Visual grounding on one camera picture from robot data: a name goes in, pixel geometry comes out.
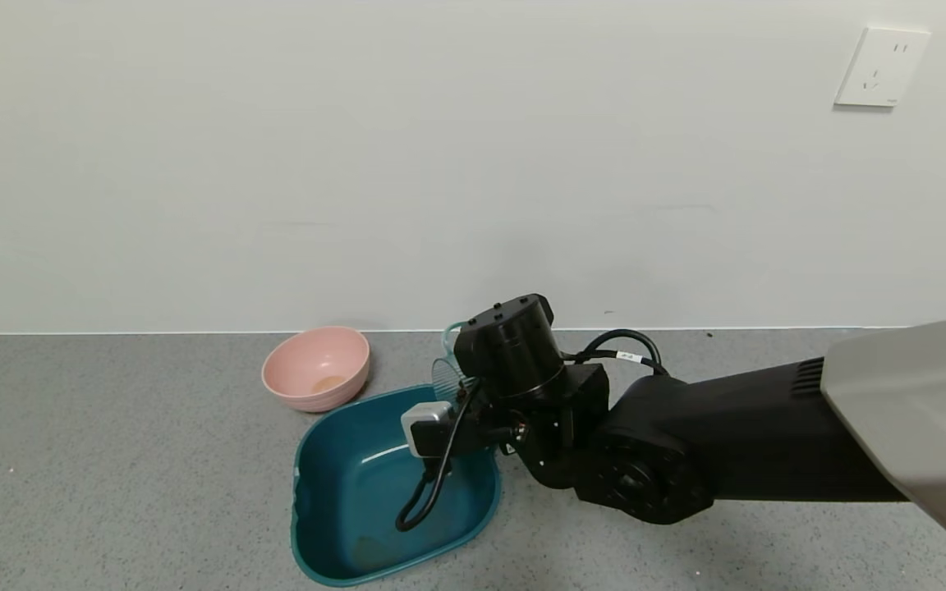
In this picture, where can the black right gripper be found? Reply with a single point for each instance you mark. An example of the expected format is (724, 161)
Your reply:
(481, 427)

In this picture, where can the translucent teal ribbed mug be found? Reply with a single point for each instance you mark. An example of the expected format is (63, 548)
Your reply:
(445, 373)

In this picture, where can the black and grey right robot arm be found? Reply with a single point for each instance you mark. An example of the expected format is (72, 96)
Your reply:
(727, 443)

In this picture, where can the pink plastic bowl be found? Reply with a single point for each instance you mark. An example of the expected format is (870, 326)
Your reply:
(317, 369)

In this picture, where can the white grey wrist camera box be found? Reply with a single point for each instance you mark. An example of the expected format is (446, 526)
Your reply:
(422, 427)

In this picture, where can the white wall socket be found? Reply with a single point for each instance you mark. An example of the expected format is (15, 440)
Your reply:
(882, 66)

